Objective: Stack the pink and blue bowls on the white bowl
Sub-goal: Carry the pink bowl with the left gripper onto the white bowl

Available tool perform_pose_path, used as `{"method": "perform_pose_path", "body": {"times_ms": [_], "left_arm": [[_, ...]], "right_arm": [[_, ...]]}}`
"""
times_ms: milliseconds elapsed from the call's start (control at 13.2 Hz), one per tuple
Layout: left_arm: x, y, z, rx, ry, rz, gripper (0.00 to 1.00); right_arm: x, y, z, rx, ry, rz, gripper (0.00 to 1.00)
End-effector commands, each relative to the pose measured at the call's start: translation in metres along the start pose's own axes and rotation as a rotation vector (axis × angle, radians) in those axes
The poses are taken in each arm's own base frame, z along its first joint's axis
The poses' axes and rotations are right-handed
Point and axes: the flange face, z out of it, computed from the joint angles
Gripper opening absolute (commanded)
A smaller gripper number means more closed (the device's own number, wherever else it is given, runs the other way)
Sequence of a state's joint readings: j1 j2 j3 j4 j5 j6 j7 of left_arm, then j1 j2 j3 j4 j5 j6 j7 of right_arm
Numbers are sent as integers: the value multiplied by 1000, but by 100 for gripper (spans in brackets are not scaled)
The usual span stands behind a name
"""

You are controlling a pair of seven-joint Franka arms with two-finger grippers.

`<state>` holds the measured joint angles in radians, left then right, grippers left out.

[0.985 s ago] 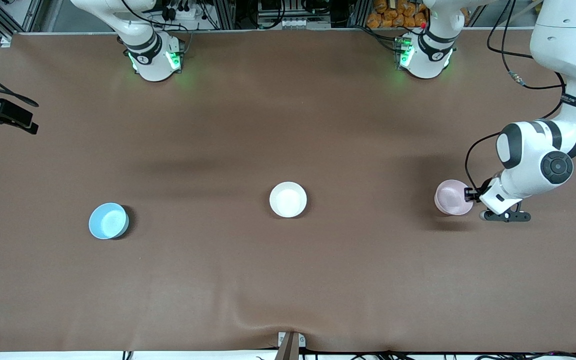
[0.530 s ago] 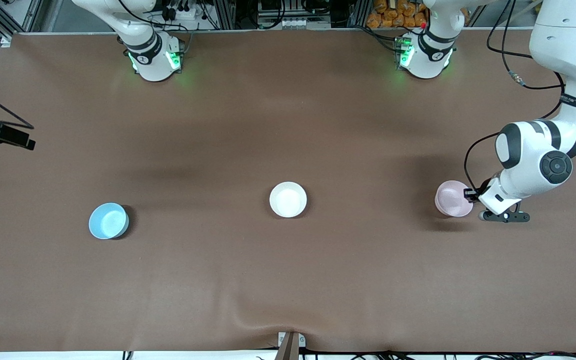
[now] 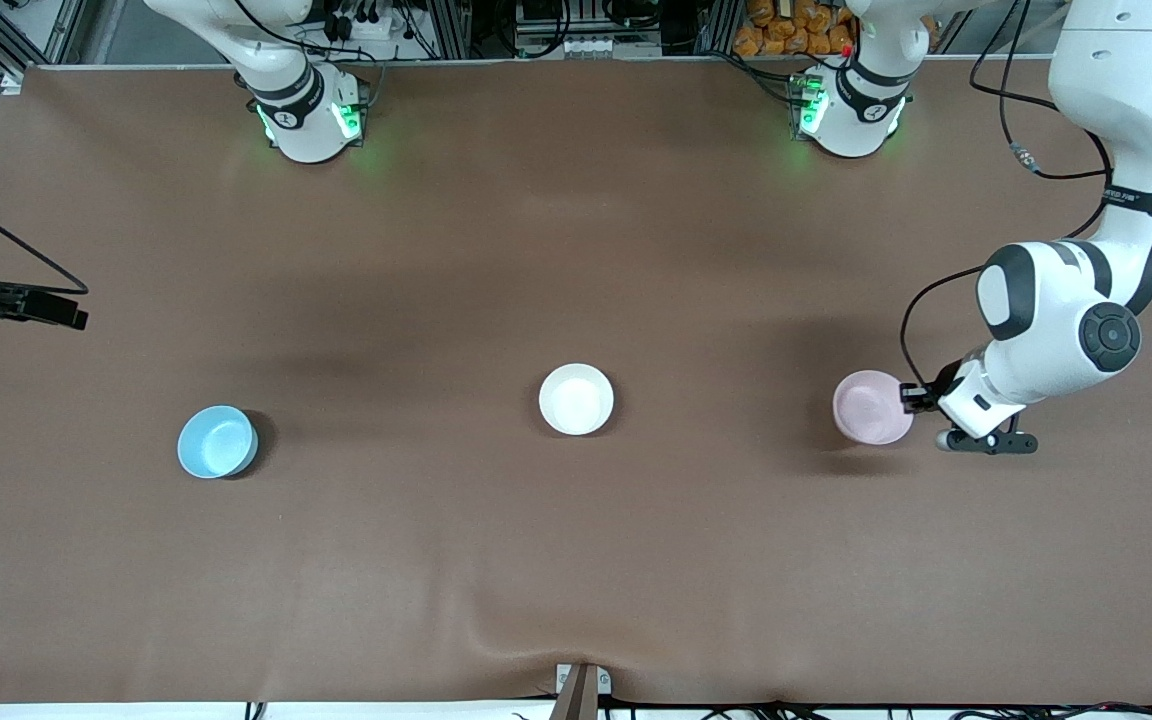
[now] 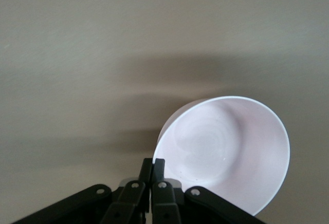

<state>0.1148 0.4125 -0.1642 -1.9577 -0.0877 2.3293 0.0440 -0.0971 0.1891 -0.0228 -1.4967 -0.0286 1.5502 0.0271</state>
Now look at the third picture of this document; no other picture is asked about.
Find pink bowl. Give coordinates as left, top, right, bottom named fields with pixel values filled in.
left=832, top=370, right=915, bottom=445

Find blue bowl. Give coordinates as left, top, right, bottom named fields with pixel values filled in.
left=177, top=405, right=259, bottom=479

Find white bowl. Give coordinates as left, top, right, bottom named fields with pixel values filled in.
left=538, top=363, right=615, bottom=436

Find brown table mat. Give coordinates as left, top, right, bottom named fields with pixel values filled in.
left=0, top=60, right=1152, bottom=706

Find bag of orange buns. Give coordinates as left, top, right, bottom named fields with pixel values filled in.
left=733, top=0, right=857, bottom=58

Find white power strip with plugs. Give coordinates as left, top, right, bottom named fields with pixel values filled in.
left=321, top=0, right=412, bottom=43

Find black electronics rack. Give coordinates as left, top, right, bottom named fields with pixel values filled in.
left=461, top=0, right=737, bottom=56

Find white connector strip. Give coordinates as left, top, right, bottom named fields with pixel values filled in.
left=554, top=35, right=629, bottom=58

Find aluminium frame rails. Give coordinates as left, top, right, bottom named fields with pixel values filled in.
left=0, top=0, right=87, bottom=81

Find metal bracket with post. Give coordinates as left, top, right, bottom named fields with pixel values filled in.
left=554, top=663, right=613, bottom=720

